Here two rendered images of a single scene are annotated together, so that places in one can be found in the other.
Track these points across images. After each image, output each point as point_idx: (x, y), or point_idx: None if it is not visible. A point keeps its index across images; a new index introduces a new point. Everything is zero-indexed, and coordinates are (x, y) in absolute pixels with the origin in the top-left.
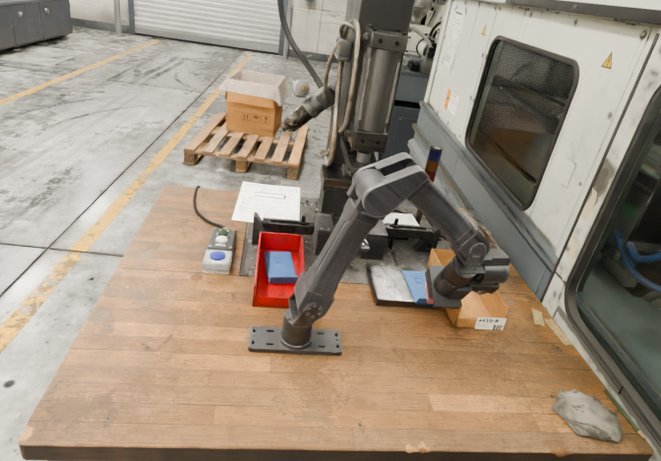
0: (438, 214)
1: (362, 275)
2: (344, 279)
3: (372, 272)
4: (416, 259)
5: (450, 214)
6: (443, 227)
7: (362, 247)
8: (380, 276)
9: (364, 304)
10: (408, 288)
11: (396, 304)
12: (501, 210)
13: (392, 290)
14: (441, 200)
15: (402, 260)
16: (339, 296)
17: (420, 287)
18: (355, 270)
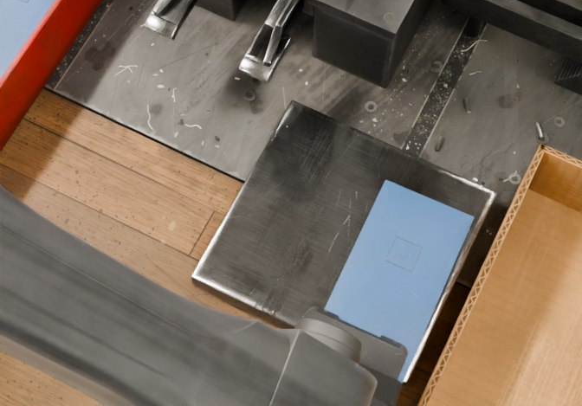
0: (29, 363)
1: (255, 137)
2: (181, 134)
3: (273, 150)
4: (520, 128)
5: (91, 385)
6: (84, 393)
7: (244, 65)
8: (286, 178)
9: (162, 264)
10: (342, 269)
11: (256, 313)
12: None
13: (278, 257)
14: (7, 338)
15: (462, 115)
16: (109, 201)
17: (384, 284)
18: (249, 106)
